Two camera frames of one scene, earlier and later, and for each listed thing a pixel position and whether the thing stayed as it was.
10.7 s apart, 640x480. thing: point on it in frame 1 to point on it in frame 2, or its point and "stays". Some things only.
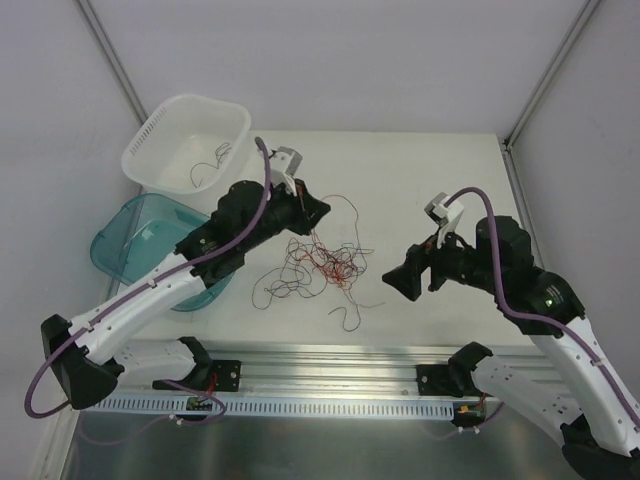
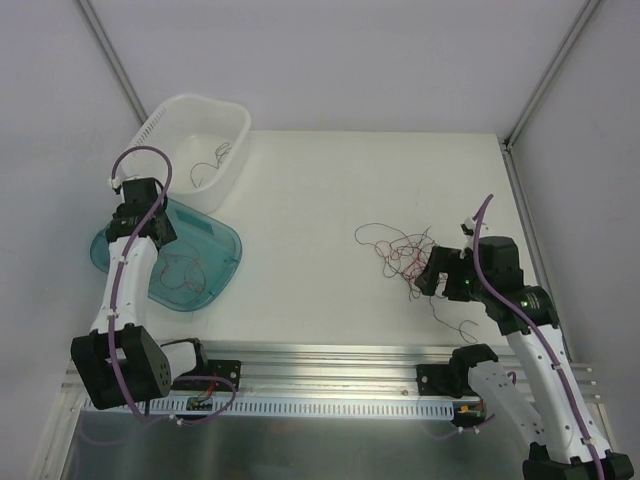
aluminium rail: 323,370 stays
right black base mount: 442,380 stays
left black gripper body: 300,208 to 141,228
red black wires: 330,256 to 401,254
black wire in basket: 218,149 stays
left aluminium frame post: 113,60 stays
